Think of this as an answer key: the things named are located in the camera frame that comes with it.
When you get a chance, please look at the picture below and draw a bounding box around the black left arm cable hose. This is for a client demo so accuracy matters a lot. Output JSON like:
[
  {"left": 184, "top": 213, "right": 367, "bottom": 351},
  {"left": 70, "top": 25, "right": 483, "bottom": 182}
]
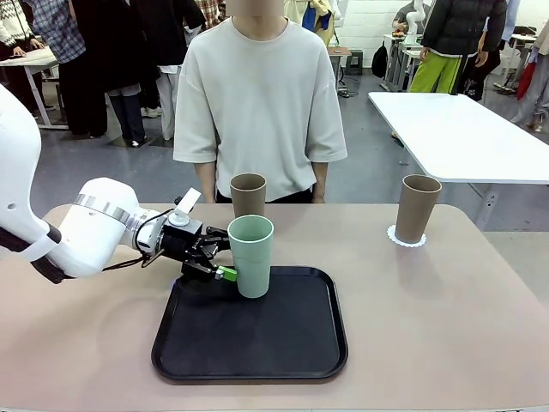
[{"left": 0, "top": 222, "right": 77, "bottom": 285}]

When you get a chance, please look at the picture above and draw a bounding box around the person in lime green trousers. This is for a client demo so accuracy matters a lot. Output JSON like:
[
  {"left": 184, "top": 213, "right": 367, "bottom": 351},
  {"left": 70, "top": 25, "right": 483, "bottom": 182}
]
[{"left": 407, "top": 0, "right": 510, "bottom": 94}]

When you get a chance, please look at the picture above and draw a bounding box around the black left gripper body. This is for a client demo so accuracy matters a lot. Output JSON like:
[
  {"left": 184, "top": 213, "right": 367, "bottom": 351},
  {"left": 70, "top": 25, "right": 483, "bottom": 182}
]
[{"left": 161, "top": 221, "right": 205, "bottom": 263}]

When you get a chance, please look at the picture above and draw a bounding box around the person in beige sweater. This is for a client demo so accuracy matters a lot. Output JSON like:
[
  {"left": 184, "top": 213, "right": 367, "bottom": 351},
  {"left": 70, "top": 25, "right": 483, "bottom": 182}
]
[{"left": 172, "top": 6, "right": 348, "bottom": 205}]

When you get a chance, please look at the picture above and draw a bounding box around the person in light blue shirt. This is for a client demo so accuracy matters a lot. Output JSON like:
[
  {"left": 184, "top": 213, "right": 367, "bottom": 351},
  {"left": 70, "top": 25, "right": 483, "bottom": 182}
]
[{"left": 465, "top": 0, "right": 522, "bottom": 102}]

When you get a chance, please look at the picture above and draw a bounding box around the person in yellow shawl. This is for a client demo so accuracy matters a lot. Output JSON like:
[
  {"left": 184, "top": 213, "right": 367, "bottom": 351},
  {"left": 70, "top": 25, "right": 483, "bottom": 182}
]
[{"left": 299, "top": 0, "right": 338, "bottom": 46}]

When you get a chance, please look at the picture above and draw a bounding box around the white background desk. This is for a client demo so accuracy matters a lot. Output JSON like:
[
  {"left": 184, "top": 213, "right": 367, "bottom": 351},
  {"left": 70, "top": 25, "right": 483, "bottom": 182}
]
[{"left": 0, "top": 45, "right": 69, "bottom": 130}]

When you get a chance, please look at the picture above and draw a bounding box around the tall brown cup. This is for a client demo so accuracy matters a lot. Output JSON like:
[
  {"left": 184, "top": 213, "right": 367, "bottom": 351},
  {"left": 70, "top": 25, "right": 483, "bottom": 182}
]
[
  {"left": 394, "top": 173, "right": 443, "bottom": 245},
  {"left": 229, "top": 173, "right": 268, "bottom": 220}
]

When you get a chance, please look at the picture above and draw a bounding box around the mint green tall cup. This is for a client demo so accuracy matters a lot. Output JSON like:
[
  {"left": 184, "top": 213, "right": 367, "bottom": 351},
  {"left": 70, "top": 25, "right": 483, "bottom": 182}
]
[{"left": 226, "top": 215, "right": 275, "bottom": 300}]

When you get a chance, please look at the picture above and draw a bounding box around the black stool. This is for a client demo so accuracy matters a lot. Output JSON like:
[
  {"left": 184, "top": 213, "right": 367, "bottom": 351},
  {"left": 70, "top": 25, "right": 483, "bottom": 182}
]
[{"left": 345, "top": 49, "right": 365, "bottom": 77}]

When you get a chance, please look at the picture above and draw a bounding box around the white folding table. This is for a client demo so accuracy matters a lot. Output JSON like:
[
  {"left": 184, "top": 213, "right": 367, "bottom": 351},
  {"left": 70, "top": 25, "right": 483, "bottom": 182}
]
[{"left": 367, "top": 91, "right": 549, "bottom": 233}]

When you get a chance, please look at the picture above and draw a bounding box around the person in long black coat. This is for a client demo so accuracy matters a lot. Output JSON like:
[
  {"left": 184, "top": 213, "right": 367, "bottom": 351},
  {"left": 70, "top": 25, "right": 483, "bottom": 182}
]
[{"left": 70, "top": 0, "right": 162, "bottom": 147}]

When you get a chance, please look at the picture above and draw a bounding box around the person in patterned knit sweater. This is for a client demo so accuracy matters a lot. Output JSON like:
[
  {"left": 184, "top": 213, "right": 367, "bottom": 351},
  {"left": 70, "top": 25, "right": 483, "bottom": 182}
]
[{"left": 0, "top": 0, "right": 46, "bottom": 59}]

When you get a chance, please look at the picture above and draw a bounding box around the white scalloped paper coaster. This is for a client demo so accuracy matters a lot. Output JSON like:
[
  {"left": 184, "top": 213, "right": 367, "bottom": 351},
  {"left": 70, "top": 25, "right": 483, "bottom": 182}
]
[{"left": 385, "top": 223, "right": 429, "bottom": 249}]

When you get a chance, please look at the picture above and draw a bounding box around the person in plaid shirt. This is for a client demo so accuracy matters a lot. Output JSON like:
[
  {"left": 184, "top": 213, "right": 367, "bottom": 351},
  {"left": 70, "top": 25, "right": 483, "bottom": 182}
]
[{"left": 29, "top": 0, "right": 108, "bottom": 138}]

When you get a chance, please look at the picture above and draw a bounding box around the dark plastic serving tray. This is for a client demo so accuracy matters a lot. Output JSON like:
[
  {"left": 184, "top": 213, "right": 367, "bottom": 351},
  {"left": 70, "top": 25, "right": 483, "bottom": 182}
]
[{"left": 150, "top": 265, "right": 349, "bottom": 385}]

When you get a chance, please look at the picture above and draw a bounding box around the person in white trousers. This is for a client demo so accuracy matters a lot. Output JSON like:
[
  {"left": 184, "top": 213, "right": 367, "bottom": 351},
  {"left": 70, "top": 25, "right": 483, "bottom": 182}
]
[{"left": 141, "top": 0, "right": 207, "bottom": 142}]

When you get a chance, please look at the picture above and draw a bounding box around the thin black cable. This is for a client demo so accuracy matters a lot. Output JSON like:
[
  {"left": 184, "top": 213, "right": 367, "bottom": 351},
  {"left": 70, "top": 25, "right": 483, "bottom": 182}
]
[{"left": 101, "top": 209, "right": 181, "bottom": 272}]

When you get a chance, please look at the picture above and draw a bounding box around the person's right forearm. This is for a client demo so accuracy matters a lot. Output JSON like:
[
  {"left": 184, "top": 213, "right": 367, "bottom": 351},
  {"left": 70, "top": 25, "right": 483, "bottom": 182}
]
[{"left": 193, "top": 161, "right": 216, "bottom": 203}]

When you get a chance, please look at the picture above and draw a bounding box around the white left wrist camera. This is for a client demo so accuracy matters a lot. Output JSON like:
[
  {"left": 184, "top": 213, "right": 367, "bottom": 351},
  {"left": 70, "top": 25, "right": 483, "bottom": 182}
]
[{"left": 166, "top": 187, "right": 202, "bottom": 228}]

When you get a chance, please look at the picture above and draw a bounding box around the person in grey clothes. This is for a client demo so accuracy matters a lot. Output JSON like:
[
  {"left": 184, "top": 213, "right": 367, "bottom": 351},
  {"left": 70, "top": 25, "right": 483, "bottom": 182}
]
[{"left": 510, "top": 25, "right": 549, "bottom": 130}]

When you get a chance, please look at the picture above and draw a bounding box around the grey background workbench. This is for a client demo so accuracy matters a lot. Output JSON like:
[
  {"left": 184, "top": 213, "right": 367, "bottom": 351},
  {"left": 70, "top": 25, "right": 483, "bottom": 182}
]
[{"left": 383, "top": 33, "right": 424, "bottom": 92}]

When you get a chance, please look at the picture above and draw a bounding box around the black backpack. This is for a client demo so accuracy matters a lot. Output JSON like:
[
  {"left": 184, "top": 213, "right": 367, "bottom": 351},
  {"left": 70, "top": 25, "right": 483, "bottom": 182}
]
[{"left": 371, "top": 41, "right": 389, "bottom": 80}]

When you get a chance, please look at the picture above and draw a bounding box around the person's left forearm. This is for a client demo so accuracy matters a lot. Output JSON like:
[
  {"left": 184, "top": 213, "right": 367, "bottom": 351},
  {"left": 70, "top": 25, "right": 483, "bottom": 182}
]
[{"left": 311, "top": 161, "right": 330, "bottom": 203}]

